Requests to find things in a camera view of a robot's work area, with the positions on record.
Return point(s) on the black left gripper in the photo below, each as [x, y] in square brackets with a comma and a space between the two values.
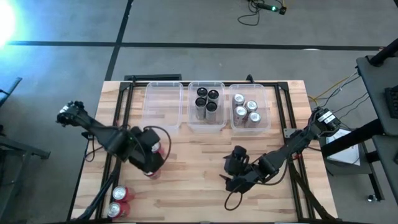
[143, 149]

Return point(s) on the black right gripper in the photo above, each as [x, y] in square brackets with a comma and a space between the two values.
[242, 168]

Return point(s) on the red Fanta soda can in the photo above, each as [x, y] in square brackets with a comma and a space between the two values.
[152, 175]
[119, 193]
[157, 148]
[114, 210]

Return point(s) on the clear plastic bin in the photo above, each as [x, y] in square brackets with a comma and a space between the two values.
[163, 105]
[191, 124]
[264, 93]

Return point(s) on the silver Diet Coke can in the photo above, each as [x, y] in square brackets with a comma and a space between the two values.
[240, 111]
[238, 99]
[254, 117]
[251, 105]

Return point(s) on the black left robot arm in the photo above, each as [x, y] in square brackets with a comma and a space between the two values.
[99, 130]

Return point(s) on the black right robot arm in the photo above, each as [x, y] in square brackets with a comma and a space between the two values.
[292, 146]

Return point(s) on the black bar behind table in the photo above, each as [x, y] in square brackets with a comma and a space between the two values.
[152, 77]

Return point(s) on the grey metal corner plate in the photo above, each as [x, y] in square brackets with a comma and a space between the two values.
[289, 133]

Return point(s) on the white paper sheet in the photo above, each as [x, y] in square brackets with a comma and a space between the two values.
[345, 149]

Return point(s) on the black diagonal stand bar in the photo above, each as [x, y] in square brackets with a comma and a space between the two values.
[351, 138]

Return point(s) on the grey side table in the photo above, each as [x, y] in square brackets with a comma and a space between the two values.
[373, 93]

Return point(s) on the small black power adapter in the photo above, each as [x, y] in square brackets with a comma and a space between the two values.
[282, 11]

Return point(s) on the black power strip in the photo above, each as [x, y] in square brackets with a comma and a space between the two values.
[265, 6]

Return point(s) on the black keyboard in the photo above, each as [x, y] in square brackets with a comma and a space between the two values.
[392, 102]

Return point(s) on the dark metal furniture frame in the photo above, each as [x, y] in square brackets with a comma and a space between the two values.
[18, 149]

